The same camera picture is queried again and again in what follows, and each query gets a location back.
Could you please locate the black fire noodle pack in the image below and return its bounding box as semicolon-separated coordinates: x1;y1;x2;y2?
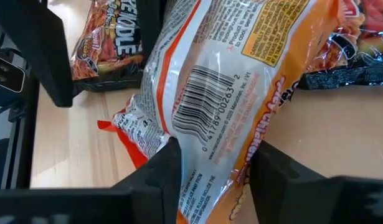
298;0;383;91
69;0;145;93

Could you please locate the dark box with silver edge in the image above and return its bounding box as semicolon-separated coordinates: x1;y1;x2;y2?
0;52;26;95

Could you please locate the orange spicy chicken noodle pack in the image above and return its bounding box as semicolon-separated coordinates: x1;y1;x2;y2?
97;0;348;224

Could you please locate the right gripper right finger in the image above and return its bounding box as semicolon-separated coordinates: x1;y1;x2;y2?
249;139;383;224

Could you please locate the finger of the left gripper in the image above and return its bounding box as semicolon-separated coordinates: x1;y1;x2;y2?
137;0;168;62
0;0;74;108

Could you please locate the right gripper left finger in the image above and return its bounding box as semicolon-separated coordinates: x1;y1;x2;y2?
0;136;182;224

